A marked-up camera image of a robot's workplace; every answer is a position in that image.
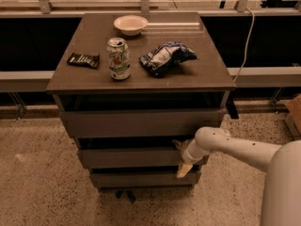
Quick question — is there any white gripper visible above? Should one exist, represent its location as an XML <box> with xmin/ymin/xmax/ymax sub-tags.
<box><xmin>172</xmin><ymin>138</ymin><xmax>210</xmax><ymax>178</ymax></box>

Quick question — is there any grey drawer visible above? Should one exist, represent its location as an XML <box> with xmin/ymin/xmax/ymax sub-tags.
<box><xmin>77</xmin><ymin>145</ymin><xmax>212</xmax><ymax>170</ymax></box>
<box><xmin>90</xmin><ymin>172</ymin><xmax>200</xmax><ymax>188</ymax></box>
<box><xmin>61</xmin><ymin>108</ymin><xmax>227</xmax><ymax>138</ymax></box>

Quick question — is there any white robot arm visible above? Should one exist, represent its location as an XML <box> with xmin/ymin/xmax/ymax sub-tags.
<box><xmin>175</xmin><ymin>127</ymin><xmax>301</xmax><ymax>226</ymax></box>

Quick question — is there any grey drawer cabinet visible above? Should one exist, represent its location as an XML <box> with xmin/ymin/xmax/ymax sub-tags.
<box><xmin>47</xmin><ymin>13</ymin><xmax>235</xmax><ymax>177</ymax></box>

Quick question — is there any crumpled chip bag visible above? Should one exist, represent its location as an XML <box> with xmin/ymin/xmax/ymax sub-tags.
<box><xmin>139</xmin><ymin>41</ymin><xmax>198</xmax><ymax>77</ymax></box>

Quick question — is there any green soda can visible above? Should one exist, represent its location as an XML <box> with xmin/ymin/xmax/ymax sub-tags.
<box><xmin>106</xmin><ymin>38</ymin><xmax>130</xmax><ymax>80</ymax></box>

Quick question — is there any cardboard box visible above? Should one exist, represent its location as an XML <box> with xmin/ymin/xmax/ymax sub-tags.
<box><xmin>285</xmin><ymin>94</ymin><xmax>301</xmax><ymax>140</ymax></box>

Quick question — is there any black chocolate bar wrapper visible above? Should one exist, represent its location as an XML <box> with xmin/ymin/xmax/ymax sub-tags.
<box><xmin>67</xmin><ymin>53</ymin><xmax>100</xmax><ymax>69</ymax></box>

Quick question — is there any white bowl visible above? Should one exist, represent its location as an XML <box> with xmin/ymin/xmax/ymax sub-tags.
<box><xmin>114</xmin><ymin>15</ymin><xmax>148</xmax><ymax>36</ymax></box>

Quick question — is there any metal railing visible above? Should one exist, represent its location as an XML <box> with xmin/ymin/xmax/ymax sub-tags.
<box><xmin>1</xmin><ymin>0</ymin><xmax>300</xmax><ymax>92</ymax></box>

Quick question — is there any white cable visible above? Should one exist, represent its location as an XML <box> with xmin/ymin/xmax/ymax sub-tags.
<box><xmin>232</xmin><ymin>7</ymin><xmax>256</xmax><ymax>83</ymax></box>

